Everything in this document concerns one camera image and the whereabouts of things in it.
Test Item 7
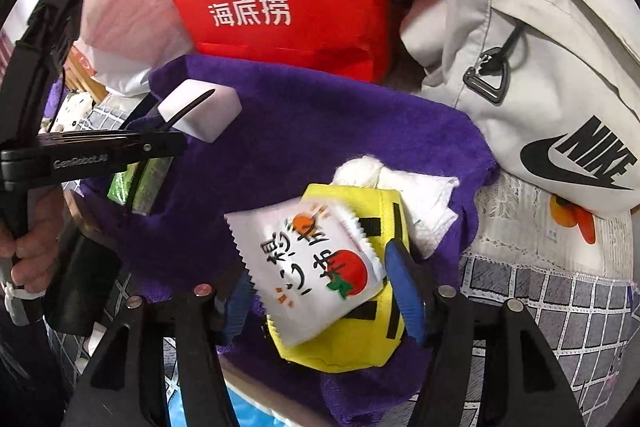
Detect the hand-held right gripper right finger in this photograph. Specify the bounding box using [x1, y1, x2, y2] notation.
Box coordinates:
[385, 238, 587, 427]

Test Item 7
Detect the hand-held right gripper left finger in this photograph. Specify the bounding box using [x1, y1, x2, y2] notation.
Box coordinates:
[60, 278, 256, 427]

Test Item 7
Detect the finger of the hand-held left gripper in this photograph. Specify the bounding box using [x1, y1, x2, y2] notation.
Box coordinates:
[0, 0, 87, 152]
[120, 89, 217, 145]

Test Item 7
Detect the white sponge block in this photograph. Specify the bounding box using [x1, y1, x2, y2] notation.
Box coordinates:
[157, 79, 242, 144]

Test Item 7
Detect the white printed soft pouch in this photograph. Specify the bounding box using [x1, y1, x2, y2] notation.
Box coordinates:
[224, 199, 387, 348]

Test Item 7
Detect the yellow fabric pouch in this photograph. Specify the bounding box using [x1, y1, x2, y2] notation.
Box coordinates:
[265, 183, 412, 374]

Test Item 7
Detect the white cloth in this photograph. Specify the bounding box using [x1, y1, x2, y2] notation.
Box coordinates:
[332, 155, 460, 258]

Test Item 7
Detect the purple towel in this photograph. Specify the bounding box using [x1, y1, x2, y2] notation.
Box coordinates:
[80, 54, 501, 427]

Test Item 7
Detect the person's left hand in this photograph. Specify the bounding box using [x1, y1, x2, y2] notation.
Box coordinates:
[0, 187, 66, 295]

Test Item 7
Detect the white spotted pillow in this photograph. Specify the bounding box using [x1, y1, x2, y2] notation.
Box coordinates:
[50, 92, 96, 132]

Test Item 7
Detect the green packet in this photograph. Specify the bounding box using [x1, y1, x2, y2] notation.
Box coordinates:
[107, 157, 176, 215]

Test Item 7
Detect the white plastic shopping bag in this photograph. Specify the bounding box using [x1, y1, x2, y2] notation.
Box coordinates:
[10, 0, 198, 98]

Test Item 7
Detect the blue tissue pack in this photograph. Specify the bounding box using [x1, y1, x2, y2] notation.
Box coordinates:
[167, 377, 281, 427]

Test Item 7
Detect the white patterned bed sheet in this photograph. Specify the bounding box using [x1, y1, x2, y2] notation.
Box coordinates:
[470, 169, 638, 290]

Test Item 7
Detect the grey waist bag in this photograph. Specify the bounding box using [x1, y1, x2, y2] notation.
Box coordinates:
[392, 0, 640, 219]

